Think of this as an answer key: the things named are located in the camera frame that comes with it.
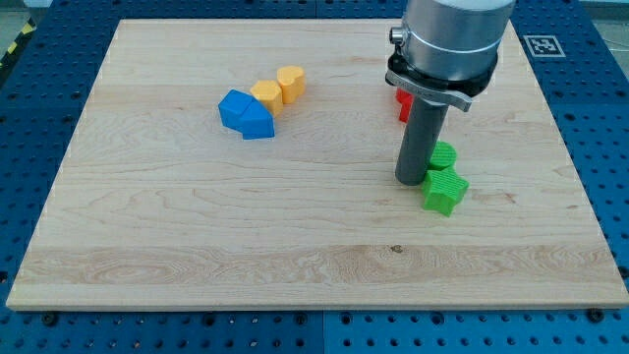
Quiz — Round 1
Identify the green circle block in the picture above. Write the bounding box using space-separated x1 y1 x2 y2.
429 141 457 170

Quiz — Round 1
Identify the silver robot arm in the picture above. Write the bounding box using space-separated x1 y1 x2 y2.
389 0 515 81

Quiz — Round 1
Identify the red star block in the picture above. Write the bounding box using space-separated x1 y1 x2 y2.
395 88 414 123

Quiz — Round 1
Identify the green star block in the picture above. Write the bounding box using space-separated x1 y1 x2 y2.
422 167 469 216

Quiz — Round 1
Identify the blue pentagon block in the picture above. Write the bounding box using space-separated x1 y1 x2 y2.
240 100 275 140

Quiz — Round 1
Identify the yellow hexagon block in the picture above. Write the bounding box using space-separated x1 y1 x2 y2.
250 80 284 117

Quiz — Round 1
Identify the yellow heart block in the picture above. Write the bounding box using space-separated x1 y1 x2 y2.
276 66 306 104

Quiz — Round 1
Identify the blue cube block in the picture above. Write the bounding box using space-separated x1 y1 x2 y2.
218 89 254 131

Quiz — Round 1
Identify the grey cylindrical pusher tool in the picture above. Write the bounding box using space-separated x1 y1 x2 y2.
395 96 448 186

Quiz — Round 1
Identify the wooden board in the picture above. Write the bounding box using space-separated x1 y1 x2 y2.
7 19 628 311

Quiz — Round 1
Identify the black clamp with silver lever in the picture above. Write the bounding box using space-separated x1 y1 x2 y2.
385 52 498 112

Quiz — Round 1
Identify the fiducial marker tag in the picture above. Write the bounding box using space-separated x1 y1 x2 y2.
523 34 565 58

